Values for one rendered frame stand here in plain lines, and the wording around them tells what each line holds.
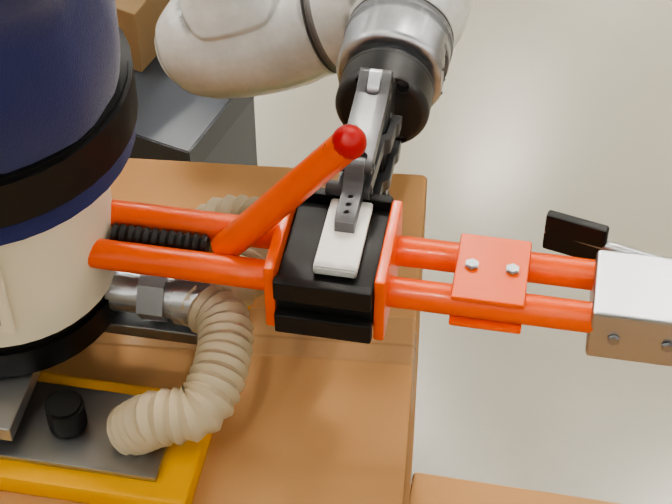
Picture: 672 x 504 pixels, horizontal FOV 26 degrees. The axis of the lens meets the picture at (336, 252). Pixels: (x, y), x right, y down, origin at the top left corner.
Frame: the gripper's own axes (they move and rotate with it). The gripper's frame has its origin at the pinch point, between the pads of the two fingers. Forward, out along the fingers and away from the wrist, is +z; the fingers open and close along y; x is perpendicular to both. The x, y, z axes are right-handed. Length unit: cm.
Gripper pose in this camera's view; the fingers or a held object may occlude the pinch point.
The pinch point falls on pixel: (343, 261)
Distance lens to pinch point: 102.6
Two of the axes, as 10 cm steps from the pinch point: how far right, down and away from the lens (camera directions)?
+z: -1.8, 7.0, -6.9
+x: -9.8, -1.3, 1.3
